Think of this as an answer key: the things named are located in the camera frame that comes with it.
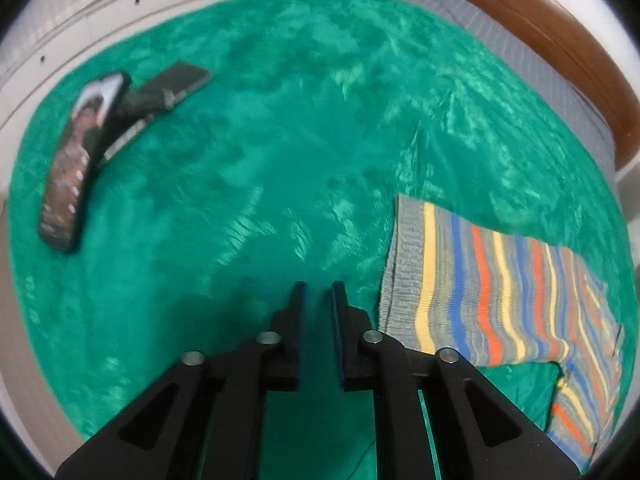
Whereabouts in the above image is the brown wooden headboard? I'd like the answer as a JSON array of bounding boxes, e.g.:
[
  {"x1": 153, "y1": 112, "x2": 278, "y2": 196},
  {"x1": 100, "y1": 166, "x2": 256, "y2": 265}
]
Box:
[{"x1": 417, "y1": 0, "x2": 640, "y2": 171}]

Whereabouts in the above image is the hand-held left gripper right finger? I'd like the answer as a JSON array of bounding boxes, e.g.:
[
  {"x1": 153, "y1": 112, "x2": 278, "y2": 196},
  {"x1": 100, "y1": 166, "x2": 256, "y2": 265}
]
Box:
[{"x1": 331, "y1": 281, "x2": 582, "y2": 480}]

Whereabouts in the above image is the patterned slipper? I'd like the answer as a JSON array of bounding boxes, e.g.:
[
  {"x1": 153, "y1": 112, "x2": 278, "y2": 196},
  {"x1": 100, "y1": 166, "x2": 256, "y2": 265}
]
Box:
[{"x1": 39, "y1": 72, "x2": 132, "y2": 253}]

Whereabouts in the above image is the green fuzzy blanket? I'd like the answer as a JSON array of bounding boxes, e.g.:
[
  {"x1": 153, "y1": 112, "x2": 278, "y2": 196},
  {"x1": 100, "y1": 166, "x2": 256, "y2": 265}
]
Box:
[{"x1": 7, "y1": 0, "x2": 631, "y2": 480}]

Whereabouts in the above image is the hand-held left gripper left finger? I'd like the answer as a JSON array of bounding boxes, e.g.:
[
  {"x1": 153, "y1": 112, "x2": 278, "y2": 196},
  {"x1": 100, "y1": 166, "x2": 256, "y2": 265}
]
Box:
[{"x1": 55, "y1": 281, "x2": 306, "y2": 480}]

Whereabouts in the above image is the white drawer cabinet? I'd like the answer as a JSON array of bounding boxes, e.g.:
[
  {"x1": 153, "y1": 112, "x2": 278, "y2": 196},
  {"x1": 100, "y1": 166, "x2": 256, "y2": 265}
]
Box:
[{"x1": 0, "y1": 0, "x2": 296, "y2": 131}]

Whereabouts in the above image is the black handheld device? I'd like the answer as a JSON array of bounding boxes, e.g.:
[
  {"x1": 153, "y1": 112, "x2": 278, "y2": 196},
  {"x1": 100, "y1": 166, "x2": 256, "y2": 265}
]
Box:
[{"x1": 97, "y1": 89, "x2": 176, "y2": 168}]

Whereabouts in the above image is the grey bed sheet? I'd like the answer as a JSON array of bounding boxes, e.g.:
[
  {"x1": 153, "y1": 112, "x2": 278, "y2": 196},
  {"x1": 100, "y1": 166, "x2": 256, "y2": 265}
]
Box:
[{"x1": 400, "y1": 0, "x2": 618, "y2": 181}]

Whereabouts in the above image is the striped knit sweater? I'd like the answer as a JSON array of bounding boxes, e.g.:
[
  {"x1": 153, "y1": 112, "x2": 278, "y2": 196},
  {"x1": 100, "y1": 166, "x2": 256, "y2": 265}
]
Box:
[{"x1": 377, "y1": 195, "x2": 626, "y2": 471}]

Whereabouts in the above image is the dark smartphone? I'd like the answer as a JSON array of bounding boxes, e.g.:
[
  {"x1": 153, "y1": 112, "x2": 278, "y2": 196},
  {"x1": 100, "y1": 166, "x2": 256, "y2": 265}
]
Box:
[{"x1": 127, "y1": 60, "x2": 212, "y2": 108}]

